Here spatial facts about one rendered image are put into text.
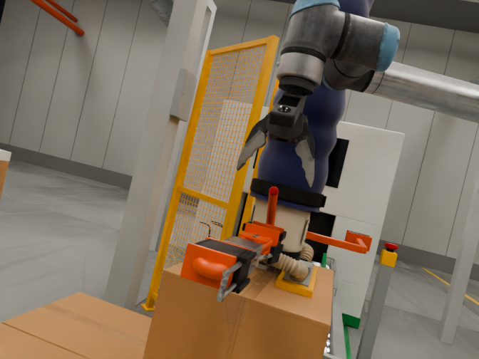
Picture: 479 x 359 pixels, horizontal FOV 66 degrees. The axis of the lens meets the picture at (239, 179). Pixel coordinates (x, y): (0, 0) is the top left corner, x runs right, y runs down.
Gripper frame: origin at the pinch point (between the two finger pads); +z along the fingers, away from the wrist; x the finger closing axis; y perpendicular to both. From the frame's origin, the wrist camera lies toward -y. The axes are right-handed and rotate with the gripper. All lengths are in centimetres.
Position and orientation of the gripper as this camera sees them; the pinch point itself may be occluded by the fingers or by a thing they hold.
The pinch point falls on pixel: (271, 179)
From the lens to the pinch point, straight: 72.5
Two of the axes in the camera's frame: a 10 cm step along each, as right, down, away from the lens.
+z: -2.3, 9.7, 0.1
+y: 2.4, 0.4, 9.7
